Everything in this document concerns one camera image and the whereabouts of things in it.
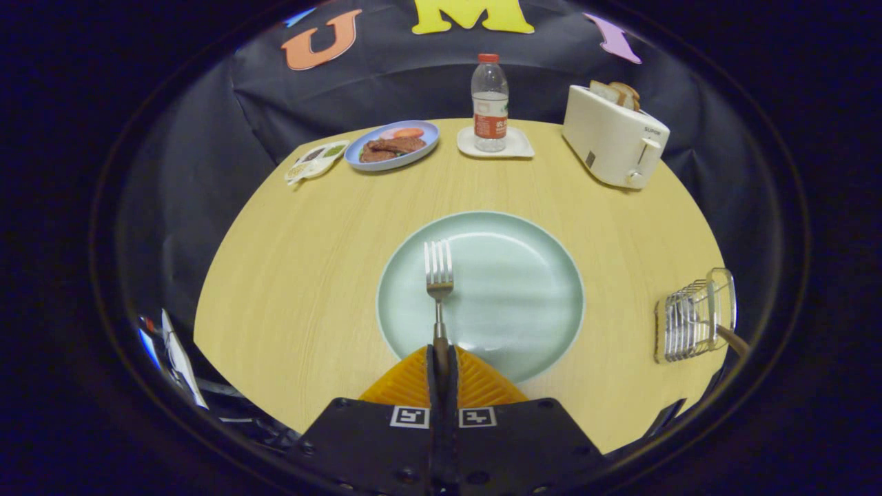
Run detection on black table edge bracket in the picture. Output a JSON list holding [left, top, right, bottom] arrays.
[[644, 398, 686, 438]]

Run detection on white condiment tray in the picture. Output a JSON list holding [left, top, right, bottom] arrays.
[[285, 141, 350, 185]]

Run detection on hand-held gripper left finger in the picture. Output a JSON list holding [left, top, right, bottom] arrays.
[[288, 344, 442, 496]]

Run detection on white square coaster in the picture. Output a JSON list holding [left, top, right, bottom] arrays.
[[457, 126, 535, 159]]

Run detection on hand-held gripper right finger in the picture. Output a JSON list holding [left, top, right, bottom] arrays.
[[442, 344, 611, 496]]

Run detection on pale green round plate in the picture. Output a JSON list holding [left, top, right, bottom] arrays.
[[377, 211, 586, 384]]

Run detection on metal fork wooden handle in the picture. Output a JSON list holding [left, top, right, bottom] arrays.
[[424, 239, 455, 386]]

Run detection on blue oval plate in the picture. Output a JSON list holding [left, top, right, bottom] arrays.
[[344, 121, 440, 172]]

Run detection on brown meat pieces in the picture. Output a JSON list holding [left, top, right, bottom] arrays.
[[359, 137, 427, 164]]

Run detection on metal spoon wooden handle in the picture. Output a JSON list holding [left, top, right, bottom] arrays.
[[717, 324, 750, 358]]

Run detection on toast bread slice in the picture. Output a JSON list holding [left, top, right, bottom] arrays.
[[610, 82, 642, 112], [589, 80, 624, 107]]

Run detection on clear water bottle red cap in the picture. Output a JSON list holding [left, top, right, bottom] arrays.
[[471, 54, 510, 153]]

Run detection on metal wire basket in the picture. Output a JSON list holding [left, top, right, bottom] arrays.
[[654, 268, 738, 364]]

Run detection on cream white toaster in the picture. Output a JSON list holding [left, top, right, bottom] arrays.
[[562, 84, 670, 190]]

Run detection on black backdrop cloth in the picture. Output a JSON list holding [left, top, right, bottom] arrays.
[[114, 0, 803, 414]]

